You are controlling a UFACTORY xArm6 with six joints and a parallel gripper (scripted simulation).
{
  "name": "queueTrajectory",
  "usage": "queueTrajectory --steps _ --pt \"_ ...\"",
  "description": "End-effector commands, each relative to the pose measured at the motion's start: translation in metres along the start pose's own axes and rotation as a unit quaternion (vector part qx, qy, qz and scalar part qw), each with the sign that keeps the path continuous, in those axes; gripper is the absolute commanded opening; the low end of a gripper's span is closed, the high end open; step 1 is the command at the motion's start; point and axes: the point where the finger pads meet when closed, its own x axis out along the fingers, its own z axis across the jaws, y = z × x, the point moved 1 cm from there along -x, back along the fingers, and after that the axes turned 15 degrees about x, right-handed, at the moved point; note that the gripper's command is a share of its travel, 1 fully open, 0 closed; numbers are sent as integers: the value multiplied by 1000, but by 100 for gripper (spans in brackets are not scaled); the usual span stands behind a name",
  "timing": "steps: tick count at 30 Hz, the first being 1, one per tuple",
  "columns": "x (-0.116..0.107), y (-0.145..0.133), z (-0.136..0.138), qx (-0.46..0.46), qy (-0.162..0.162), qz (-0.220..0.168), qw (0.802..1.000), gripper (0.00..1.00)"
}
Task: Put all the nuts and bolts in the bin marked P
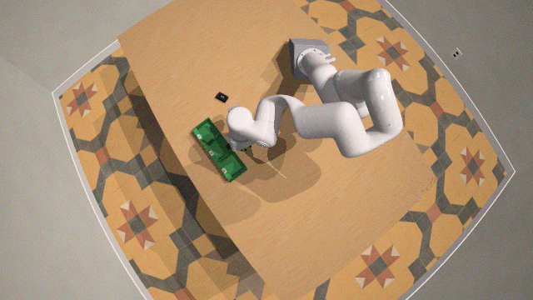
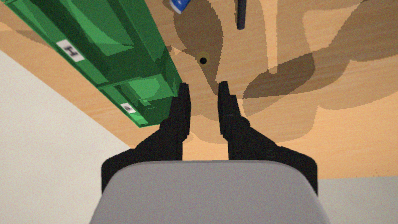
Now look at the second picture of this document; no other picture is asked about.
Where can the green rack of bins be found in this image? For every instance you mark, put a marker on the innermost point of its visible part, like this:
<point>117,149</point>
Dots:
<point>121,39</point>

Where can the blue battery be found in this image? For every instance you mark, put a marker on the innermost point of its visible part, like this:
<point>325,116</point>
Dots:
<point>179,5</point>

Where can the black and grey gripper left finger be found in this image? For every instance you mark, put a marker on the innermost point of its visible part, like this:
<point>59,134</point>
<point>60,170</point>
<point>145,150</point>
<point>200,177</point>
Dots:
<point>166,144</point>

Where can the black bolt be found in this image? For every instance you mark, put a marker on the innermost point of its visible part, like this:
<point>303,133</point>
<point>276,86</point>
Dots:
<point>241,14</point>

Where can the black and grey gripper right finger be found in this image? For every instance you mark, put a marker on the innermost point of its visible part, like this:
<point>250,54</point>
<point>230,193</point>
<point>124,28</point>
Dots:
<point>246,143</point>

